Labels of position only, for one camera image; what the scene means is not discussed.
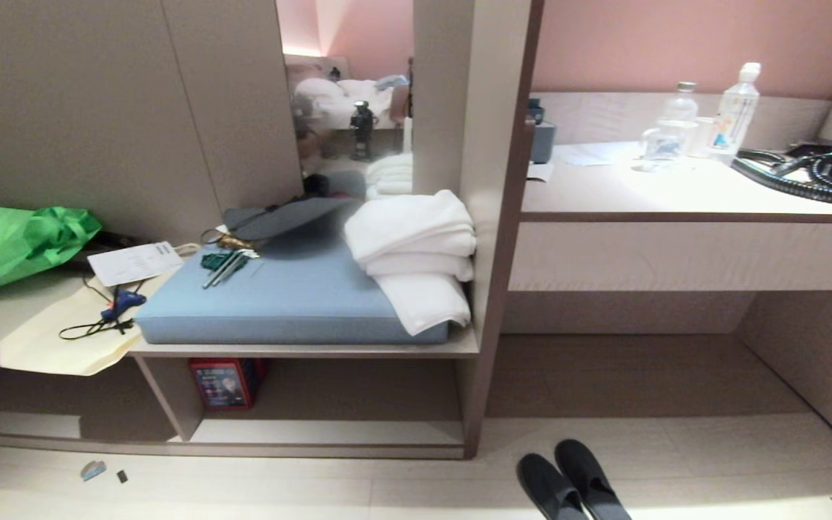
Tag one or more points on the beige paper bag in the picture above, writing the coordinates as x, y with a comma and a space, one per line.
55, 339

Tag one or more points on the folded white towel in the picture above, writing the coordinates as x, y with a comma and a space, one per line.
410, 227
427, 300

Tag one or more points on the beige desk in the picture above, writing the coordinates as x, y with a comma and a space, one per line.
676, 217

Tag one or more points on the red box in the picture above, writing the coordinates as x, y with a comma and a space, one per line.
224, 383

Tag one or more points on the blue seat cushion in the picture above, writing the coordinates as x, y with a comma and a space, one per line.
293, 296

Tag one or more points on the clear plastic water bottle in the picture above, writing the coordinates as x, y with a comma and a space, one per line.
678, 108

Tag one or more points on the black slipper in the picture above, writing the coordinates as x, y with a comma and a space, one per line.
549, 487
588, 473

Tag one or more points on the white paper sheet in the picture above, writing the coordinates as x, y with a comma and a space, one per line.
131, 262

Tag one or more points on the blue glue gun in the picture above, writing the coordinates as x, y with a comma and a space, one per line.
121, 302

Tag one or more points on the small grey floor scrap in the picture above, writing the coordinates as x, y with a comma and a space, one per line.
92, 470

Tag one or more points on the white cup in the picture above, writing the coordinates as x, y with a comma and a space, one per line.
705, 136

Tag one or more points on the green plastic bag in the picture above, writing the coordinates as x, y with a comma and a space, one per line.
15, 245

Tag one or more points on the mirror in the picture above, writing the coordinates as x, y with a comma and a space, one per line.
347, 97

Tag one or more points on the grey hat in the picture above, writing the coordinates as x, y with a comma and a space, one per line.
287, 215

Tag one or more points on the white-capped plastic bottle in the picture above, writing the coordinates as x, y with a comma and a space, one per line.
737, 112

